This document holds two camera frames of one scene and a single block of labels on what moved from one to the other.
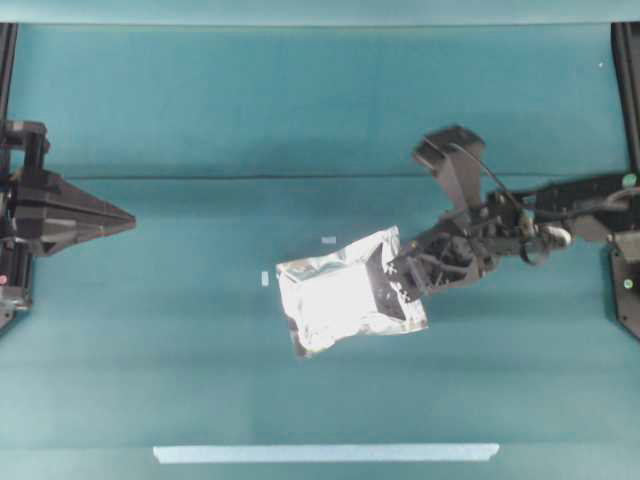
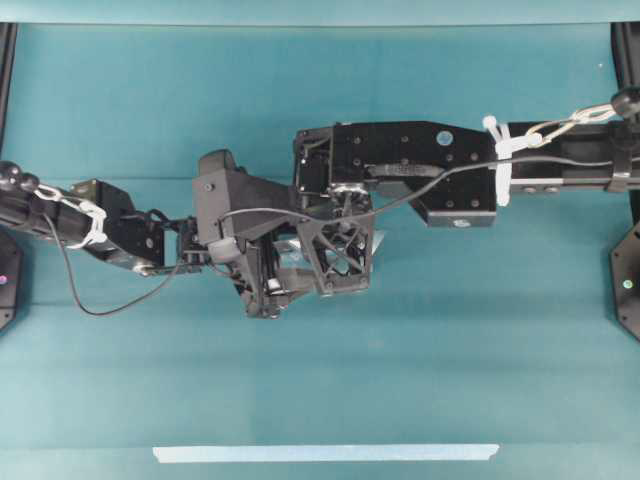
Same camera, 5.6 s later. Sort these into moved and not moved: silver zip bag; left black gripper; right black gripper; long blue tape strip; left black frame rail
Moved: right black gripper; left black gripper; silver zip bag
Not moved: left black frame rail; long blue tape strip
